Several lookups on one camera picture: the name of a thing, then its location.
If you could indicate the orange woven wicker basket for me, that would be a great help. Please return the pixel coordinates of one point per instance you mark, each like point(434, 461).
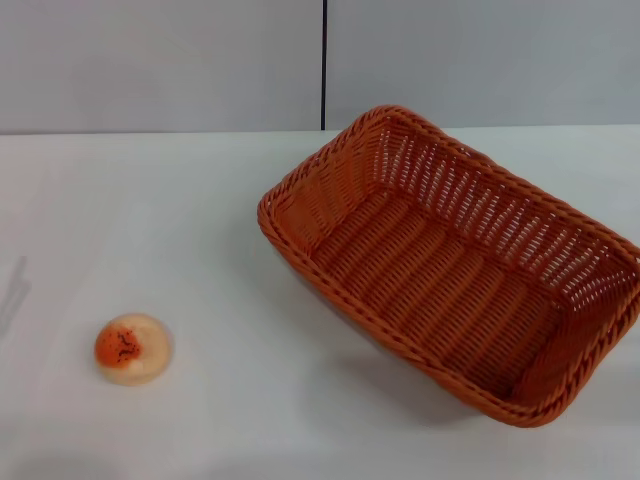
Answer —
point(430, 300)

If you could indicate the round bun with orange centre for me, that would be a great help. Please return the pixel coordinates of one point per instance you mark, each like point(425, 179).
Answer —
point(142, 350)

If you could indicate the black vertical wall strip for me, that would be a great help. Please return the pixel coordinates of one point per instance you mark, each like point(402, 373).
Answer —
point(324, 65)

